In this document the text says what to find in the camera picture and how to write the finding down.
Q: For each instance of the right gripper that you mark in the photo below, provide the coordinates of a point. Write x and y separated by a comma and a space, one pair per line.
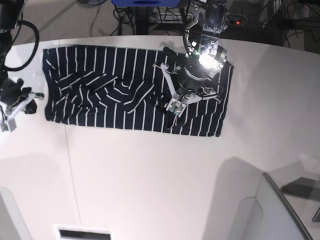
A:
12, 93

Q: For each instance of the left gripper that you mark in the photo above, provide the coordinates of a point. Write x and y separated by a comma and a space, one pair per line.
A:
186, 82

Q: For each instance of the navy white striped t-shirt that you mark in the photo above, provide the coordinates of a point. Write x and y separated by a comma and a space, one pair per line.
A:
123, 88

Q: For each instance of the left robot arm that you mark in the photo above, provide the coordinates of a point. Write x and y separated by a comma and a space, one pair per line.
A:
203, 22

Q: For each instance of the black power strip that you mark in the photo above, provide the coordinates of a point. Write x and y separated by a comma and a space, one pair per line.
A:
237, 20

